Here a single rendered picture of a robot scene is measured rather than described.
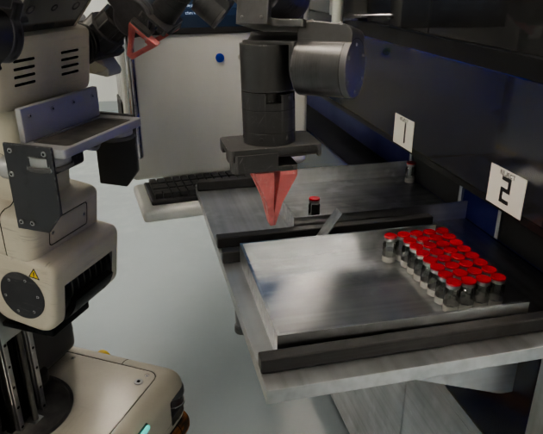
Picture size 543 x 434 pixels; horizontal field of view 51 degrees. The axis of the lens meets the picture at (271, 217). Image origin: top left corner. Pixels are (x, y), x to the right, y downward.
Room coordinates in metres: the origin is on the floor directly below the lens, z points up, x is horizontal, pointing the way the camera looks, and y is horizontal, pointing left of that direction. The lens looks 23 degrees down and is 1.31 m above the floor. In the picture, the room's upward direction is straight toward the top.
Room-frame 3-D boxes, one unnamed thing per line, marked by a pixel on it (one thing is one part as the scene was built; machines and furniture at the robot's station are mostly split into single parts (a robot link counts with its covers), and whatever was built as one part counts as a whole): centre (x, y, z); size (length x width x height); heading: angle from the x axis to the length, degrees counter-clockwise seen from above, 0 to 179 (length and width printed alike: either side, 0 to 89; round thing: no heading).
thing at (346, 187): (1.10, -0.17, 0.90); 0.34 x 0.26 x 0.04; 103
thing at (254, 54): (0.61, 0.00, 1.22); 0.07 x 0.06 x 0.07; 62
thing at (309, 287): (0.74, -0.14, 0.90); 0.34 x 0.26 x 0.04; 103
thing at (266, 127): (0.62, 0.00, 1.16); 0.10 x 0.07 x 0.07; 103
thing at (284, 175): (0.61, 0.01, 1.09); 0.07 x 0.07 x 0.09; 13
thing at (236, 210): (0.91, -0.15, 0.87); 0.70 x 0.48 x 0.02; 13
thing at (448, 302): (0.76, -0.23, 0.91); 0.18 x 0.02 x 0.05; 13
